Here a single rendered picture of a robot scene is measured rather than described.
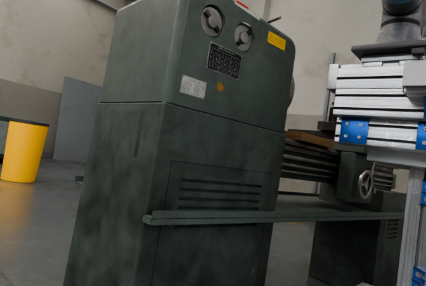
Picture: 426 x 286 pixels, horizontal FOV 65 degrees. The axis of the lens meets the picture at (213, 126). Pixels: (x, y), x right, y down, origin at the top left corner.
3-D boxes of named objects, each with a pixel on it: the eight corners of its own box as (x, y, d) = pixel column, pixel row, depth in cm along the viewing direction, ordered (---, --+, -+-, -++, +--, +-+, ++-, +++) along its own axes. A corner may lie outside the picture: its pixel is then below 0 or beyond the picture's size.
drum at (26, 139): (28, 177, 460) (39, 122, 466) (44, 184, 432) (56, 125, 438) (-10, 175, 423) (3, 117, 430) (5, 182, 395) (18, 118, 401)
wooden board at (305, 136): (300, 140, 155) (302, 132, 156) (244, 135, 182) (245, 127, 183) (333, 148, 175) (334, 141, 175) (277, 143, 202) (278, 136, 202)
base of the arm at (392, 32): (426, 59, 111) (430, 31, 112) (418, 44, 100) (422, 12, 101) (378, 62, 121) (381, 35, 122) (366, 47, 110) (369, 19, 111)
